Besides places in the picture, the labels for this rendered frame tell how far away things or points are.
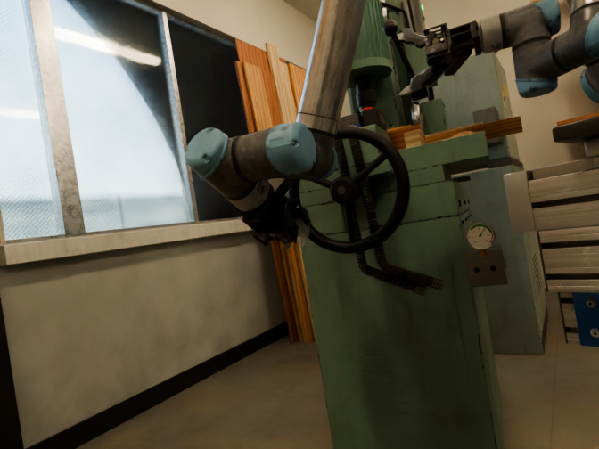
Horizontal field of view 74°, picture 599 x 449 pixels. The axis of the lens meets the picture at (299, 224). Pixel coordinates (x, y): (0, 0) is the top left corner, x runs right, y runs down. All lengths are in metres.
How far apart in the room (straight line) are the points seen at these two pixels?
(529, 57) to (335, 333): 0.82
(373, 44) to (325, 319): 0.80
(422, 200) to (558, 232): 0.46
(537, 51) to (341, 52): 0.46
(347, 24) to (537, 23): 0.47
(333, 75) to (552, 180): 0.37
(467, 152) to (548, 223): 0.43
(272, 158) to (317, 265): 0.62
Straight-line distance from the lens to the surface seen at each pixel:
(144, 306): 2.16
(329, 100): 0.71
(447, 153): 1.06
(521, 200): 0.68
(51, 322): 1.95
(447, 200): 1.05
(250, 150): 0.60
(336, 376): 1.22
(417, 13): 1.64
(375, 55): 1.26
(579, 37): 0.96
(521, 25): 1.06
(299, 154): 0.58
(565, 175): 0.66
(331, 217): 1.12
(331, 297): 1.16
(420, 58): 1.47
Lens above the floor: 0.74
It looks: level
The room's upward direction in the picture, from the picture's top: 9 degrees counter-clockwise
